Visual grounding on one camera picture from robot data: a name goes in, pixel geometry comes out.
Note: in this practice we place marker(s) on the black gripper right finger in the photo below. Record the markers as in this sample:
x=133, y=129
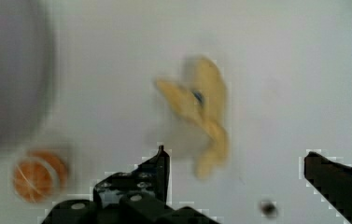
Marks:
x=332, y=180

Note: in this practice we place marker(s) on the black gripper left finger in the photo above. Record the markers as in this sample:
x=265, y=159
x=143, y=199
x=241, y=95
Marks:
x=136, y=197

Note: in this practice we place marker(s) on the yellow peeled banana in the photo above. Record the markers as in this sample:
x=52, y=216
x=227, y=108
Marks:
x=202, y=104

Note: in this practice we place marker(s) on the grey round plate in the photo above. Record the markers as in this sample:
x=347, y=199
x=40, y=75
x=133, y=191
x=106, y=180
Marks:
x=26, y=67

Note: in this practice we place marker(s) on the orange slice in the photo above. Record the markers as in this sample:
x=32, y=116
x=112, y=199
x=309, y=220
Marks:
x=39, y=175

